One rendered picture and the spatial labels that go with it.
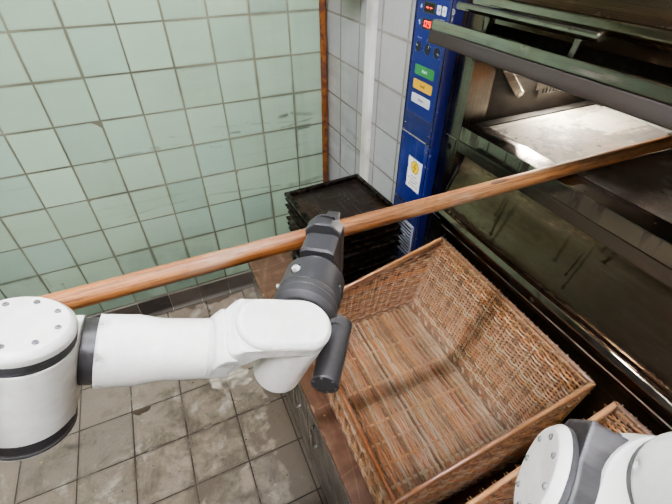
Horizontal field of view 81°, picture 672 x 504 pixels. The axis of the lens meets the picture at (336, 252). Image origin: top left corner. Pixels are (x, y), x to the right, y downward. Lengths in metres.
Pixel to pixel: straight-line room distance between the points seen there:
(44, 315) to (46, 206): 1.55
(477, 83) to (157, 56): 1.13
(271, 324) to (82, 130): 1.46
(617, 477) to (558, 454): 0.03
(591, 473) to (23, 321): 0.43
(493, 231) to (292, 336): 0.75
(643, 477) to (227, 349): 0.34
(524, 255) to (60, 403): 0.92
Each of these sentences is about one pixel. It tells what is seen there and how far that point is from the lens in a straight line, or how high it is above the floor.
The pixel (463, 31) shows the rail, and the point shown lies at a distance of 0.89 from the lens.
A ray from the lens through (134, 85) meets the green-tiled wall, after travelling 1.74.
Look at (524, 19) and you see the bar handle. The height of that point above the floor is 1.46.
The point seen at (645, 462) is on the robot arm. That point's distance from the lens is 0.31.
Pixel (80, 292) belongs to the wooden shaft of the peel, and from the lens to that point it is 0.64.
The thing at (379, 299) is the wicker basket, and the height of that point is 0.66.
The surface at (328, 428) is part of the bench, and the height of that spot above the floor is 0.58.
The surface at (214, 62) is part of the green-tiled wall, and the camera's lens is 1.74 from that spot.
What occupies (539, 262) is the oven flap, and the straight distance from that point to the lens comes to 1.02.
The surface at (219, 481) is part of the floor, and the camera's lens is 1.74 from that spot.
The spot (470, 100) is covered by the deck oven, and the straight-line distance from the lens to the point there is 1.11.
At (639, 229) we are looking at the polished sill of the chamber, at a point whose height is 1.17.
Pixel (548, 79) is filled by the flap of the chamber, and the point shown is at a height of 1.40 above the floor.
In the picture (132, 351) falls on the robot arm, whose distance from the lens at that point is 0.43.
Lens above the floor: 1.58
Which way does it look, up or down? 40 degrees down
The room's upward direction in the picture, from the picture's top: straight up
